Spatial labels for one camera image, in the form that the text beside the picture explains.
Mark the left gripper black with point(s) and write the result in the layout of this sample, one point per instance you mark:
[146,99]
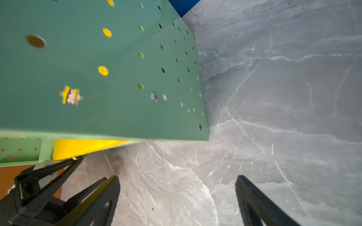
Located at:
[31,209]

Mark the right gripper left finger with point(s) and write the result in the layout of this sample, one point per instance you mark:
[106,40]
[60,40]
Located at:
[98,209]

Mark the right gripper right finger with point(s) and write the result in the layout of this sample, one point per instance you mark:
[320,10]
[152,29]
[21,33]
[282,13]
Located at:
[256,208]

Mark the yellow book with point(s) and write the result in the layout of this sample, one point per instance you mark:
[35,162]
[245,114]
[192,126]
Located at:
[72,148]

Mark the green wooden two-tier shelf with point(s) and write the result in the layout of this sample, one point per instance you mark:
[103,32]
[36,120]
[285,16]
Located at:
[96,70]

